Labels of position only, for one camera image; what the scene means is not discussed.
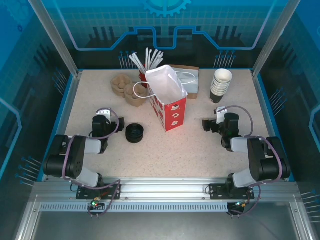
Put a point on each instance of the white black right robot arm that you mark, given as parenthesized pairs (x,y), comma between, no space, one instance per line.
(265,160)

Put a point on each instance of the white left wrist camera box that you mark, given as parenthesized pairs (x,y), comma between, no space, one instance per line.
(105,114)

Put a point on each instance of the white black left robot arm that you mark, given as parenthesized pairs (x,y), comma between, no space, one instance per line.
(75,155)

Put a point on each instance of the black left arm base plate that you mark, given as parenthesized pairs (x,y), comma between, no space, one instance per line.
(112,192)

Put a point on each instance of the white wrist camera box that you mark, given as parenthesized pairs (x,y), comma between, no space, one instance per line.
(105,114)
(221,115)

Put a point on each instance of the white wrapped straw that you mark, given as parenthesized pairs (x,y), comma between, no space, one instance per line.
(140,63)
(157,60)
(151,60)
(137,64)
(160,60)
(154,60)
(147,60)

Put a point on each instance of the red white paper gift bag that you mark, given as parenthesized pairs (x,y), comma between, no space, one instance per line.
(172,117)

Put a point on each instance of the white paper napkins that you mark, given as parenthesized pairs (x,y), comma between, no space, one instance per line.
(192,87)

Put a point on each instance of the small LED circuit board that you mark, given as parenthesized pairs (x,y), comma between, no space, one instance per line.
(241,204)
(95,203)

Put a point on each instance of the aluminium front rail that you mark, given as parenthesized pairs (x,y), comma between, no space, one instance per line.
(162,187)

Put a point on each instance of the stack of black cup lids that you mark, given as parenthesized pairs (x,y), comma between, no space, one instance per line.
(135,138)

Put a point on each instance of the stack of paper cups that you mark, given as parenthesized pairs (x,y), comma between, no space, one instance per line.
(218,92)

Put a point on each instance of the grey metal lower shelf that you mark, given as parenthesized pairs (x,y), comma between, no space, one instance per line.
(162,225)

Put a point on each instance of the brown cardboard napkin box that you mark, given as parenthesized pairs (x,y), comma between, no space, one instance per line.
(185,67)

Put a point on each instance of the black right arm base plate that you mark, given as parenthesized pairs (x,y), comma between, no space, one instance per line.
(215,191)

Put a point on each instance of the stack of pulp cup carriers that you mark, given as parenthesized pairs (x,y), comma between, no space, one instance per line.
(121,83)

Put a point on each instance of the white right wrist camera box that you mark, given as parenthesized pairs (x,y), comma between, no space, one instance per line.
(221,115)

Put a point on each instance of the aluminium frame post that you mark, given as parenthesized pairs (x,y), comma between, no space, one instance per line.
(272,37)
(56,37)

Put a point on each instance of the blue table side border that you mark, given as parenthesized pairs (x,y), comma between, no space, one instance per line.
(271,112)
(59,112)

